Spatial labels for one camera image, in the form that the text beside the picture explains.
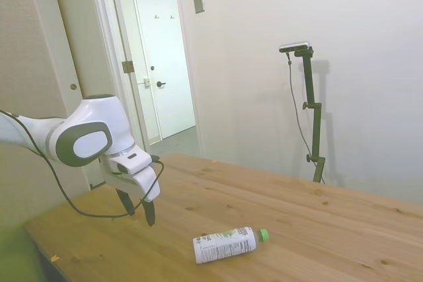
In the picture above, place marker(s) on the brass door strike plate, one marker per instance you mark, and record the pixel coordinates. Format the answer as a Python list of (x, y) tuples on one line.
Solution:
[(147, 82)]

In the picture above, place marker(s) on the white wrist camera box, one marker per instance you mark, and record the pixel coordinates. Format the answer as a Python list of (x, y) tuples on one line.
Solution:
[(132, 163)]

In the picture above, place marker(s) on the grey camera on stand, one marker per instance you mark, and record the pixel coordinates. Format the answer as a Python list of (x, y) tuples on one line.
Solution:
[(294, 46)]

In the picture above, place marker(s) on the white bottle with green cap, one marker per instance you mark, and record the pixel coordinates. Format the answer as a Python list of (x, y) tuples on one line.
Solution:
[(224, 245)]

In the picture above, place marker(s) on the white hallway door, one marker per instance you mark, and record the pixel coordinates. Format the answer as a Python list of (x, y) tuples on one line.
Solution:
[(165, 47)]

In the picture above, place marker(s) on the grey wall switch plate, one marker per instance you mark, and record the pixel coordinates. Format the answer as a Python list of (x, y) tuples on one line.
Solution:
[(198, 1)]

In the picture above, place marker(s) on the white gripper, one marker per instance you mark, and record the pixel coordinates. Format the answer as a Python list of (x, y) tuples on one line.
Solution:
[(142, 184)]

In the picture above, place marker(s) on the small orange paper scrap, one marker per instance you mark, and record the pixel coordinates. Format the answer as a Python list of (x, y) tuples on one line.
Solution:
[(54, 257)]

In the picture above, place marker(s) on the brass door hinge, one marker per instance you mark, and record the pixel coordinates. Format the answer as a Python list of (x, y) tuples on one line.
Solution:
[(127, 67)]

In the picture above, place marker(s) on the black jointed camera stand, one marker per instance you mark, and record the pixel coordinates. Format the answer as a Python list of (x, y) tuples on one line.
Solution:
[(309, 80)]

